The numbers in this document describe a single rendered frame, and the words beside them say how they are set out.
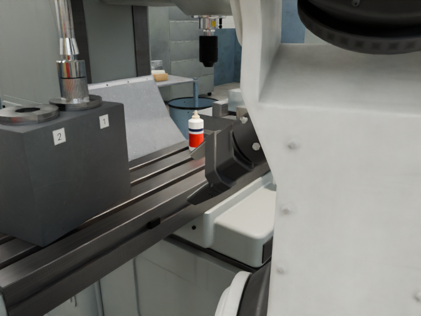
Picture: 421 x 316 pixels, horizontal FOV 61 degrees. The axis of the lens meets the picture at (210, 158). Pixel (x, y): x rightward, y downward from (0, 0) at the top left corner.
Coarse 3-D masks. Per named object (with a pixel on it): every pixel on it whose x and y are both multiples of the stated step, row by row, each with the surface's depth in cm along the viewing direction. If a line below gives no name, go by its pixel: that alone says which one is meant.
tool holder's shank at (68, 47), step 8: (56, 0) 58; (64, 0) 58; (56, 8) 59; (64, 8) 58; (64, 16) 59; (72, 16) 60; (64, 24) 59; (72, 24) 60; (64, 32) 60; (72, 32) 60; (64, 40) 60; (72, 40) 60; (64, 48) 60; (72, 48) 61; (64, 56) 61; (72, 56) 61
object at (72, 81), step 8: (64, 72) 61; (72, 72) 61; (80, 72) 62; (64, 80) 61; (72, 80) 61; (80, 80) 62; (64, 88) 62; (72, 88) 62; (80, 88) 62; (64, 96) 62; (72, 96) 62; (80, 96) 63; (88, 96) 65
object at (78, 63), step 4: (60, 60) 61; (64, 60) 61; (68, 60) 61; (72, 60) 61; (76, 60) 61; (80, 60) 62; (84, 60) 63; (56, 64) 61; (60, 64) 60; (64, 64) 60; (68, 64) 60; (72, 64) 60; (76, 64) 61; (80, 64) 61; (84, 64) 62
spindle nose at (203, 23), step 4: (200, 20) 86; (204, 20) 85; (208, 20) 85; (212, 20) 85; (216, 20) 86; (200, 24) 86; (204, 24) 85; (208, 24) 85; (216, 24) 86; (200, 28) 86; (204, 28) 86; (208, 28) 86; (212, 28) 86; (216, 28) 86
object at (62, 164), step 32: (96, 96) 67; (0, 128) 51; (32, 128) 51; (64, 128) 56; (96, 128) 62; (0, 160) 53; (32, 160) 51; (64, 160) 57; (96, 160) 63; (0, 192) 56; (32, 192) 53; (64, 192) 58; (96, 192) 65; (128, 192) 73; (0, 224) 59; (32, 224) 55; (64, 224) 59
